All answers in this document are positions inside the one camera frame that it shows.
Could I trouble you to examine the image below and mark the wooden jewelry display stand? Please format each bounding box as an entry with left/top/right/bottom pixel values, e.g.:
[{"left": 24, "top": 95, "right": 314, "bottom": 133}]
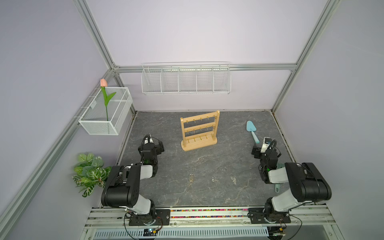
[{"left": 180, "top": 111, "right": 221, "bottom": 152}]

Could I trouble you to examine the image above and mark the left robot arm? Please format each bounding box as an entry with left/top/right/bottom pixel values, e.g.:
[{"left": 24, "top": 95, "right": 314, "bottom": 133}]
[{"left": 101, "top": 134, "right": 165, "bottom": 219}]

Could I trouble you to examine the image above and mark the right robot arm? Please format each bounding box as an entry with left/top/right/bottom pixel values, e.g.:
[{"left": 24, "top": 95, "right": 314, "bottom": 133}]
[{"left": 252, "top": 138, "right": 332, "bottom": 219}]

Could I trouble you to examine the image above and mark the teal garden trowel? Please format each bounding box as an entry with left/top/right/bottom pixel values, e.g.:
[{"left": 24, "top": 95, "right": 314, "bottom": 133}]
[{"left": 246, "top": 121, "right": 260, "bottom": 144}]

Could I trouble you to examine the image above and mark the green leafy artificial plant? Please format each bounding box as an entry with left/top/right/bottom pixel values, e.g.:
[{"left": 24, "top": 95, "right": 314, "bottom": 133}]
[{"left": 72, "top": 153, "right": 112, "bottom": 198}]

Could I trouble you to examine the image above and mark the pink artificial tulip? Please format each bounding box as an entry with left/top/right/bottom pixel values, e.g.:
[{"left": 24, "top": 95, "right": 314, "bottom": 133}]
[{"left": 100, "top": 79, "right": 116, "bottom": 121}]

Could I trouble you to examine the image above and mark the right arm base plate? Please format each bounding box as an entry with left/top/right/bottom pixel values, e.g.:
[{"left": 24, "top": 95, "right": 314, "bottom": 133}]
[{"left": 247, "top": 207, "right": 291, "bottom": 224}]

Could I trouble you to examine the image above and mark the white mesh wall basket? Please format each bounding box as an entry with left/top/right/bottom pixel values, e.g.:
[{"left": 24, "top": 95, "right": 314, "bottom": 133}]
[{"left": 78, "top": 87, "right": 133, "bottom": 136}]

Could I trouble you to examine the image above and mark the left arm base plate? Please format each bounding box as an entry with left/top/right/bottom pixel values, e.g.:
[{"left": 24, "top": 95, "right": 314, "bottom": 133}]
[{"left": 128, "top": 209, "right": 171, "bottom": 227}]

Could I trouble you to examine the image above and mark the white wire wall shelf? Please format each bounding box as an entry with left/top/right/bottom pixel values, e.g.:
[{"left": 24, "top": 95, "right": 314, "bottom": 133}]
[{"left": 141, "top": 62, "right": 232, "bottom": 95}]

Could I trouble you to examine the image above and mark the white slotted cable duct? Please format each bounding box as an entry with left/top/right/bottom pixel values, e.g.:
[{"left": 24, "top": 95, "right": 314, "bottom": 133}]
[{"left": 93, "top": 226, "right": 269, "bottom": 240}]

